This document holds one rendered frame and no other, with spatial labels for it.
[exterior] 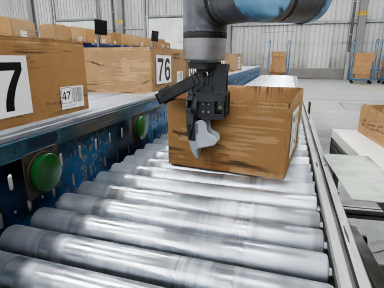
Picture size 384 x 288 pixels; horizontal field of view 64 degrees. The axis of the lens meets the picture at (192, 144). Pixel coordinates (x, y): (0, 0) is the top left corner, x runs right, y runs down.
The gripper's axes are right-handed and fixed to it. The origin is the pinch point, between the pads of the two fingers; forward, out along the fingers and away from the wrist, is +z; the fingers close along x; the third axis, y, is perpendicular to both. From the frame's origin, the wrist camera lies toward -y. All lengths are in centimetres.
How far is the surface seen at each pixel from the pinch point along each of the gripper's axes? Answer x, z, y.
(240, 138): 3.3, -3.2, 10.0
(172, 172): 0.2, 5.7, -5.5
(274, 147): 2.6, -2.0, 17.5
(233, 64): 238, -15, -32
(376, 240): 115, 80, 76
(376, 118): 45, -2, 47
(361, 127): 56, 3, 46
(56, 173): -20.3, 0.1, -21.0
